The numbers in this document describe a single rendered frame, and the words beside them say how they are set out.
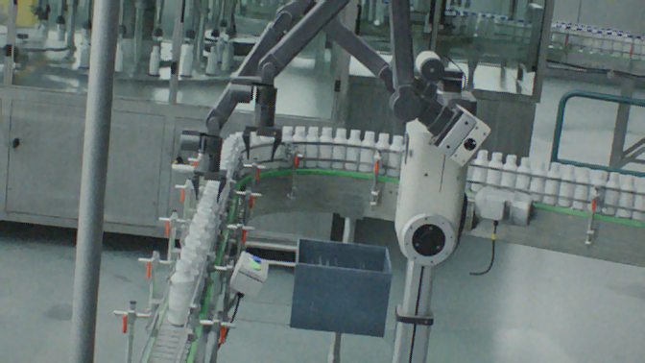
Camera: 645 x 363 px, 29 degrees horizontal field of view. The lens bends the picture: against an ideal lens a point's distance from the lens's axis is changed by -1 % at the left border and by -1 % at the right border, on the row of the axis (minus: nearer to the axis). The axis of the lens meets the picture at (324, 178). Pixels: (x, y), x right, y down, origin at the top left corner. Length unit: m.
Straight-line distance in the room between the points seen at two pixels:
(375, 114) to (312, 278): 4.87
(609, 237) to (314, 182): 1.22
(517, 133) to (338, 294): 5.04
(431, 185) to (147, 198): 3.71
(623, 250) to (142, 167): 2.99
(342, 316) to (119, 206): 3.20
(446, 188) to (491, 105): 5.39
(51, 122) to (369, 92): 2.64
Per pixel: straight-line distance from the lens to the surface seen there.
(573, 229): 5.14
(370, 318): 4.13
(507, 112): 8.97
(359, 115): 8.88
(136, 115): 7.02
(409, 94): 3.34
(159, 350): 3.08
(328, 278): 4.08
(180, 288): 3.22
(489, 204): 5.00
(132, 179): 7.09
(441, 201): 3.58
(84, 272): 1.09
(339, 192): 5.27
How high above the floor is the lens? 2.10
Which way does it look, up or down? 13 degrees down
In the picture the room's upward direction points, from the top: 7 degrees clockwise
